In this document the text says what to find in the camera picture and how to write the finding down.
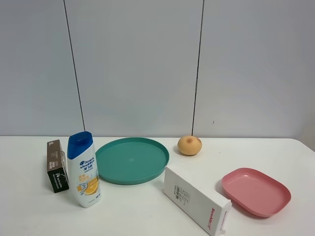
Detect orange round fruit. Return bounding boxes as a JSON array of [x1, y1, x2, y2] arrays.
[[177, 136, 202, 156]]

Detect white blue-capped shampoo bottle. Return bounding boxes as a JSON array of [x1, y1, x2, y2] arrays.
[[67, 131, 101, 208]]

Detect long white carton box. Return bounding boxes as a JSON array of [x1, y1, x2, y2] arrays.
[[163, 164, 232, 236]]

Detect brown and black box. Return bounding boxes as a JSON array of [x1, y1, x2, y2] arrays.
[[46, 140, 69, 193]]

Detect round green plate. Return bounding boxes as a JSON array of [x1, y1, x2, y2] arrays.
[[95, 137, 170, 185]]

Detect pink rectangular plate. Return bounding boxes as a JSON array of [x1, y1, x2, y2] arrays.
[[221, 168, 291, 218]]

